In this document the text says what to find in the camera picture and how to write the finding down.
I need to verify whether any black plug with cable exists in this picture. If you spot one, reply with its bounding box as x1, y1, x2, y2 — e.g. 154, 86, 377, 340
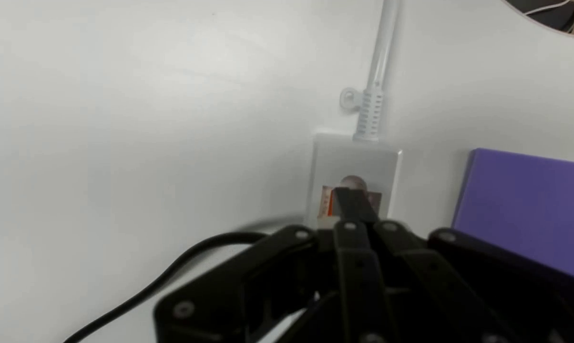
62, 231, 270, 343

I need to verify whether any white power strip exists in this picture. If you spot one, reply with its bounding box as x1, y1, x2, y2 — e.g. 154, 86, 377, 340
306, 130, 405, 233

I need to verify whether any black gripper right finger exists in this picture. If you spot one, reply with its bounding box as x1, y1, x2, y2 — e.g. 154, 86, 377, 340
354, 187, 574, 343

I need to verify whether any purple mat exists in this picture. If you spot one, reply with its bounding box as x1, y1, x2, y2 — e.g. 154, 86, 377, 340
449, 147, 574, 286

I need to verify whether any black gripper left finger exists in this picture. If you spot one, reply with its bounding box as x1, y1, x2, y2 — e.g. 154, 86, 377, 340
152, 187, 365, 343

